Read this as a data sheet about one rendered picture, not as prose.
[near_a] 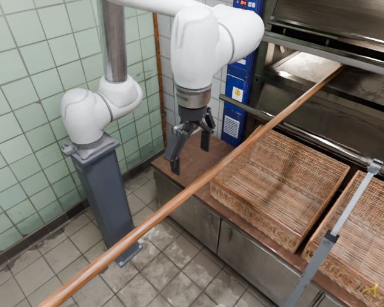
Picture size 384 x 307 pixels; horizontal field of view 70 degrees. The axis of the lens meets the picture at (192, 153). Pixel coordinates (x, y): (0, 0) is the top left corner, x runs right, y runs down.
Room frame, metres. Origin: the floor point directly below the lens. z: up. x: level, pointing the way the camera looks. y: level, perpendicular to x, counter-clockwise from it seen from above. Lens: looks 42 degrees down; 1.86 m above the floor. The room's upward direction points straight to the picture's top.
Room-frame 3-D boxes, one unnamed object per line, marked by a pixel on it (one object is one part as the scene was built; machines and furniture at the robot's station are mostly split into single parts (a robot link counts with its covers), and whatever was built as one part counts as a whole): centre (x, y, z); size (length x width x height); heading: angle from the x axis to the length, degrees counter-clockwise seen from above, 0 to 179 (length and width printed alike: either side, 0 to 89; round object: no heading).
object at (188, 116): (0.61, 0.00, 1.45); 0.08 x 0.07 x 0.09; 140
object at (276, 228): (1.04, -0.46, 0.72); 0.56 x 0.49 x 0.28; 46
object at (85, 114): (1.04, 0.49, 1.17); 0.18 x 0.16 x 0.22; 136
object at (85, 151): (1.02, 0.51, 1.03); 0.22 x 0.18 x 0.06; 138
